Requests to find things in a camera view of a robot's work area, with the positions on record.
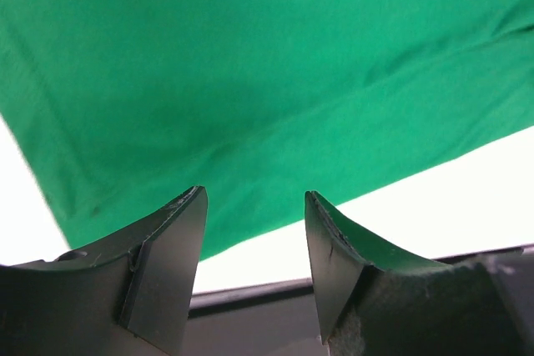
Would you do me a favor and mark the green t shirt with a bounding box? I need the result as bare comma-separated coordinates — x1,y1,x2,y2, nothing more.
1,0,533,258

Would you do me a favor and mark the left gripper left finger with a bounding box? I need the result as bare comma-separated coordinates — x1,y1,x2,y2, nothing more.
1,186,208,355

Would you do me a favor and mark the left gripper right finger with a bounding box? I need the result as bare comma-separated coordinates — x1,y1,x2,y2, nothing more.
305,191,533,355

